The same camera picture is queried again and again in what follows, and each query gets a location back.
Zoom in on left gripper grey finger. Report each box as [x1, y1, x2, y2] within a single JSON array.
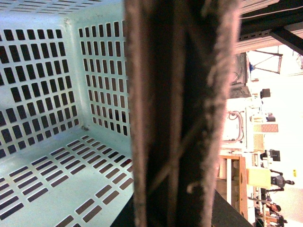
[[125, 0, 241, 227]]

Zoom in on light blue plastic basket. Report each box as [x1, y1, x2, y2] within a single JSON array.
[[0, 0, 134, 227]]

